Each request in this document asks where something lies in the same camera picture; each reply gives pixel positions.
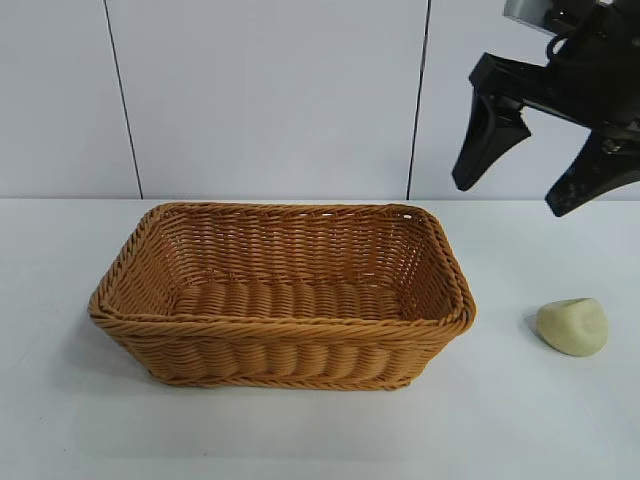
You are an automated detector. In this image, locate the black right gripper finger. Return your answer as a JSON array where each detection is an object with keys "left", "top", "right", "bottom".
[
  {"left": 451, "top": 91, "right": 532, "bottom": 192},
  {"left": 544, "top": 129, "right": 640, "bottom": 218}
]

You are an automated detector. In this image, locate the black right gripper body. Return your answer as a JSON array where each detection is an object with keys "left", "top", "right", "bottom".
[{"left": 468, "top": 0, "right": 640, "bottom": 146}]

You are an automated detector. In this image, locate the pale yellow egg yolk pastry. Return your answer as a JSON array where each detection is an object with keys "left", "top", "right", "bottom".
[{"left": 535, "top": 297, "right": 612, "bottom": 358}]

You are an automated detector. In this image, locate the woven wicker basket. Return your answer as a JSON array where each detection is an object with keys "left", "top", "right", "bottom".
[{"left": 87, "top": 201, "right": 479, "bottom": 392}]

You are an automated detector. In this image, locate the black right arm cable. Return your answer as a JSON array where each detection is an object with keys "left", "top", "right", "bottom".
[{"left": 544, "top": 33, "right": 572, "bottom": 60}]

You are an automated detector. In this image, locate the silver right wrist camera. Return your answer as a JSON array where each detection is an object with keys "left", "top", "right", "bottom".
[{"left": 501, "top": 0, "right": 545, "bottom": 27}]

